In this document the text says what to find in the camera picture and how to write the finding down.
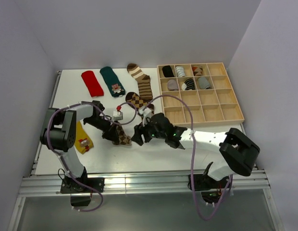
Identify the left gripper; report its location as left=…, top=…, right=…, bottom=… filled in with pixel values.
left=85, top=116, right=120, bottom=143

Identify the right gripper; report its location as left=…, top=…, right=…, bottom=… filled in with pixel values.
left=131, top=115, right=167, bottom=145

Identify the light brown argyle sock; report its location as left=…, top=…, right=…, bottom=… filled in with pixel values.
left=112, top=125, right=132, bottom=146

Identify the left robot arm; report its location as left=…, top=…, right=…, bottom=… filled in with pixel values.
left=40, top=101, right=120, bottom=192

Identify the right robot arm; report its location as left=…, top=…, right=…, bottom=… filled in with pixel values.
left=131, top=113, right=260, bottom=190

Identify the yellow bear sock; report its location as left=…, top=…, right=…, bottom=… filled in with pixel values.
left=74, top=121, right=94, bottom=154

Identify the dark brown argyle sock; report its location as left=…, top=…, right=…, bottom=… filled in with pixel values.
left=125, top=92, right=154, bottom=114

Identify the red sock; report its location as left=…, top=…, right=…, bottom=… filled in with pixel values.
left=81, top=70, right=104, bottom=98

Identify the green bear sock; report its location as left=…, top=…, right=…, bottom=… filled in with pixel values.
left=99, top=66, right=125, bottom=98

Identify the brown striped sock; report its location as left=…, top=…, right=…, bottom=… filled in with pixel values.
left=126, top=63, right=153, bottom=102

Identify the rolled beige sock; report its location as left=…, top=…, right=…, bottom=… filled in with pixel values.
left=167, top=79, right=179, bottom=91

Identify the rolled black white sock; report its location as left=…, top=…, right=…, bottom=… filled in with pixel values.
left=181, top=78, right=196, bottom=90

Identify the rolled white striped sock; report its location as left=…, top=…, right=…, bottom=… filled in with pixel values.
left=175, top=66, right=186, bottom=77

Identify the wooden compartment tray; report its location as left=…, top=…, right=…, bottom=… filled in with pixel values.
left=158, top=63, right=245, bottom=127

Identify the rolled grey sock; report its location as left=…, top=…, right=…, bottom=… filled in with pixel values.
left=198, top=77, right=211, bottom=90

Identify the rolled orange argyle sock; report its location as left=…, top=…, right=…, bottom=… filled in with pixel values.
left=191, top=66, right=203, bottom=76

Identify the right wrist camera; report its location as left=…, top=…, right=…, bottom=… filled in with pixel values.
left=138, top=107, right=152, bottom=126

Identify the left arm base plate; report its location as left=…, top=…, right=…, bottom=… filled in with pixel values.
left=60, top=178, right=105, bottom=194

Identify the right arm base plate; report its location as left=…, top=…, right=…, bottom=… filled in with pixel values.
left=194, top=174, right=229, bottom=191

